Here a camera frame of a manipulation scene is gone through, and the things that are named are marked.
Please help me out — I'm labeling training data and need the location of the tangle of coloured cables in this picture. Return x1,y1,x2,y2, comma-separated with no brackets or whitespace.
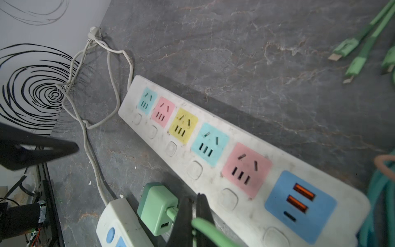
326,0,395,247

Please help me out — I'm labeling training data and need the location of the large multicolour power strip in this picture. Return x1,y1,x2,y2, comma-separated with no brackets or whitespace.
118,76,370,247

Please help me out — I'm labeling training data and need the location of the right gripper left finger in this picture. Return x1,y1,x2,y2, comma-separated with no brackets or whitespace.
166,198,193,247

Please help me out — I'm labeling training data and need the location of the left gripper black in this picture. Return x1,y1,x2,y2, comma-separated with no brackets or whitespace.
1,123,79,171

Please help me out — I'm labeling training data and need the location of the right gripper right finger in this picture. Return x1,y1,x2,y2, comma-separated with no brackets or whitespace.
195,193,216,247

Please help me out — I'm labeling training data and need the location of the green charger plug with cable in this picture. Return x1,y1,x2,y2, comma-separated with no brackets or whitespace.
137,183,238,247

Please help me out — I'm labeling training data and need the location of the white power cord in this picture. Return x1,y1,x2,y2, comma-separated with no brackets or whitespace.
55,26,135,207

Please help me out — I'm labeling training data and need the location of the small blue white power strip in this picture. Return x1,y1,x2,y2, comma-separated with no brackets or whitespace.
96,198,153,247

